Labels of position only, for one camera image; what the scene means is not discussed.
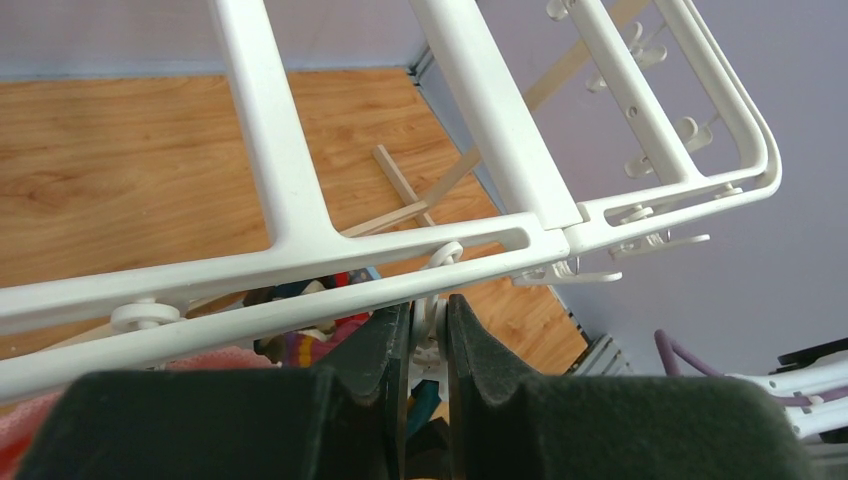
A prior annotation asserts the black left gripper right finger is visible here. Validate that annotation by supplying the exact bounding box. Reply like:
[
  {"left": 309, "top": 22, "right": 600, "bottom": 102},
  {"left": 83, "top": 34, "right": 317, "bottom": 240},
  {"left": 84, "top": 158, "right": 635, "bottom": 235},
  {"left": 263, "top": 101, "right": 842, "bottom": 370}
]
[{"left": 446, "top": 295, "right": 814, "bottom": 479}]

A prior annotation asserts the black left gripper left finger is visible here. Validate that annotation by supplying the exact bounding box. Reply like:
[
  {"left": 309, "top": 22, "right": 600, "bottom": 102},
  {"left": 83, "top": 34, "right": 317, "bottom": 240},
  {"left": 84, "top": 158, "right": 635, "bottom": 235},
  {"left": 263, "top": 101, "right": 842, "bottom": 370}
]
[{"left": 16, "top": 303, "right": 410, "bottom": 479}]

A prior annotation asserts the white plastic clip hanger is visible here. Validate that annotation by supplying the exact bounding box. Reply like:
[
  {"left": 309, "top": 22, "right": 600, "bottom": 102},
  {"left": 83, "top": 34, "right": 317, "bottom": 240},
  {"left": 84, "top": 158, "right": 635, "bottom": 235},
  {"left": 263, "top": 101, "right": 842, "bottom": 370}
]
[{"left": 0, "top": 0, "right": 784, "bottom": 407}]

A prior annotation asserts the pink patterned sock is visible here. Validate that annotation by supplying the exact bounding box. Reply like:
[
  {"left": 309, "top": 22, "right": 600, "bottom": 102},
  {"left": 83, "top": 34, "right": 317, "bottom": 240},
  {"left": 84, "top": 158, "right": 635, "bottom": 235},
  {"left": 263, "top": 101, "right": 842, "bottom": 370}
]
[{"left": 0, "top": 347, "right": 280, "bottom": 480}]

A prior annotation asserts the green reindeer sock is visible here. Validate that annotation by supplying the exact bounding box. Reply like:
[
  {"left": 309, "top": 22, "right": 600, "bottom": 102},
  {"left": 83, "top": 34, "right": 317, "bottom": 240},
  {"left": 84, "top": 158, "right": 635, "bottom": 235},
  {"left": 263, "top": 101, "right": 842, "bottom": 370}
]
[{"left": 406, "top": 380, "right": 442, "bottom": 439}]

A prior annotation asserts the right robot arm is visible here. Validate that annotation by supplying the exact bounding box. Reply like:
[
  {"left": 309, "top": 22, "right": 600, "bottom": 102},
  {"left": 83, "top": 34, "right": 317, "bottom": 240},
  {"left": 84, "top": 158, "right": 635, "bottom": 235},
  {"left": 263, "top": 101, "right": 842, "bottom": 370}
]
[{"left": 730, "top": 338, "right": 847, "bottom": 440}]

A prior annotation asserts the purple striped sock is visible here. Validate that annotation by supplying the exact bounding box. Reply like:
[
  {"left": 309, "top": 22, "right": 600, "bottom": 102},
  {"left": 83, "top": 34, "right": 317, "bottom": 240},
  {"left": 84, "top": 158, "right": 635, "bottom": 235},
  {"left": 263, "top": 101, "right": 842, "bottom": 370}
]
[{"left": 275, "top": 322, "right": 361, "bottom": 368}]

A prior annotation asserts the red sock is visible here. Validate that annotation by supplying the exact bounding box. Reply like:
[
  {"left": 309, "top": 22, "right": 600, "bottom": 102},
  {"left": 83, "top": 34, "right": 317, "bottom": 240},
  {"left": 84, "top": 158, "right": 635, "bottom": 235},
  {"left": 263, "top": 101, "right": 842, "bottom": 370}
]
[{"left": 331, "top": 269, "right": 372, "bottom": 327}]

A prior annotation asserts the wooden clothes rack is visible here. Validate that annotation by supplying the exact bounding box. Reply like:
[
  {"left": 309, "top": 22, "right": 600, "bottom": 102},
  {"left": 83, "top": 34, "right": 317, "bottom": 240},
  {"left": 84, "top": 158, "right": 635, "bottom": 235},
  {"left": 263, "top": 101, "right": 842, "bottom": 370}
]
[{"left": 39, "top": 0, "right": 657, "bottom": 352}]

